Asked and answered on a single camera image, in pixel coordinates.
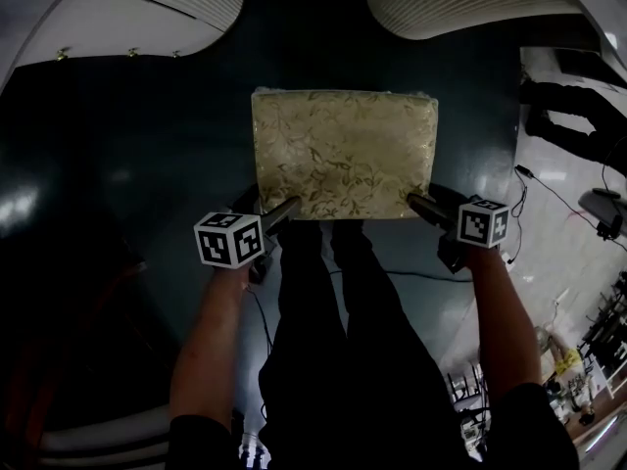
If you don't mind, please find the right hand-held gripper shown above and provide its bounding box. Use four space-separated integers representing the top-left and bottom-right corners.
406 183 511 276

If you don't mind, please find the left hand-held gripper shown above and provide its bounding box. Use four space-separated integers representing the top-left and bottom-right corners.
193 183 303 285

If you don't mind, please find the cream floral upholstered stool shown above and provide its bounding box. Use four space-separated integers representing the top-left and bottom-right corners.
250 85 440 222

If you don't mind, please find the white curved vanity desk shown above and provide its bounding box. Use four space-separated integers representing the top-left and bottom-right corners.
0 0 627 92

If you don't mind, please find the person's right forearm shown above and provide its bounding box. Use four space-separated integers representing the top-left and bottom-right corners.
464 245 545 405

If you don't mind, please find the person's left forearm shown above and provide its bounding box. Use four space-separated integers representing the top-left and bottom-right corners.
169 260 257 433

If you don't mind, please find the dark green carpet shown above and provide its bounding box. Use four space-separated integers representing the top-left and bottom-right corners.
0 0 521 430

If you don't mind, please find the person's body in black clothing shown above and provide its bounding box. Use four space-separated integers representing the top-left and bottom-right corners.
169 217 579 470

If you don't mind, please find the black metal rack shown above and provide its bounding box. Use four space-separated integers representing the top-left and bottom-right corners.
577 271 627 400

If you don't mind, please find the black floor cable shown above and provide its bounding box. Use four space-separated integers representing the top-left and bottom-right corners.
507 176 531 264

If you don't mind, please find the grey pedestal base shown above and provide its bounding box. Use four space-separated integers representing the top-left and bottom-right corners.
577 188 627 240

